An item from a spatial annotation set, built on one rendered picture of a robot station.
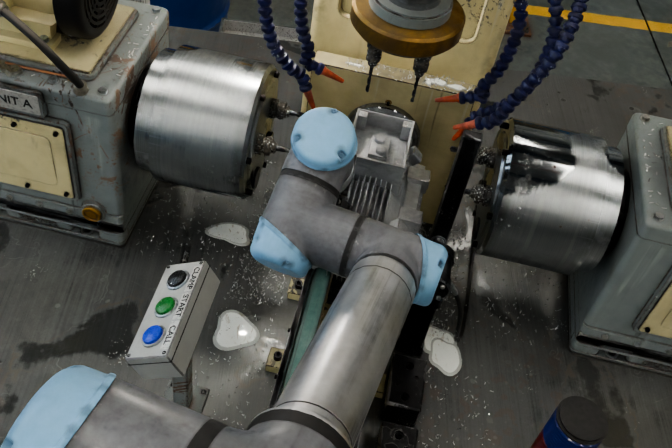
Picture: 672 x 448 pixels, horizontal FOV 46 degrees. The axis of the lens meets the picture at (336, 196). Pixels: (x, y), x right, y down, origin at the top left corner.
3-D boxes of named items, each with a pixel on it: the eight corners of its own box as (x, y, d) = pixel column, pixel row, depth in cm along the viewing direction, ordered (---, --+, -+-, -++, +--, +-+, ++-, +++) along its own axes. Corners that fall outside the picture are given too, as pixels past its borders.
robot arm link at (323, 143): (276, 156, 89) (305, 91, 91) (282, 182, 99) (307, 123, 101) (341, 181, 88) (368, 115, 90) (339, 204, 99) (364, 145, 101)
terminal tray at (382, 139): (350, 138, 139) (356, 107, 134) (409, 152, 138) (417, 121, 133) (336, 184, 131) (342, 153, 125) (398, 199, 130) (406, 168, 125)
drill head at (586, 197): (436, 176, 158) (467, 78, 140) (638, 222, 156) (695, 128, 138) (422, 270, 141) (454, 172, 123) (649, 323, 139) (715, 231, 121)
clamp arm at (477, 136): (428, 235, 136) (464, 125, 117) (445, 239, 136) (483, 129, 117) (426, 250, 133) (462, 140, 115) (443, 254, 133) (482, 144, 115)
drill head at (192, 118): (120, 104, 161) (109, -1, 143) (292, 143, 159) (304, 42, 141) (67, 188, 144) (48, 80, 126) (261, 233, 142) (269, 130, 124)
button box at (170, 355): (182, 285, 121) (165, 263, 118) (221, 281, 118) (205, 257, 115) (142, 380, 109) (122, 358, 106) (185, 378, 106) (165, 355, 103)
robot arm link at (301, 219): (330, 283, 86) (366, 194, 89) (238, 248, 88) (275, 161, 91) (335, 295, 94) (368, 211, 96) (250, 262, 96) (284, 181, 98)
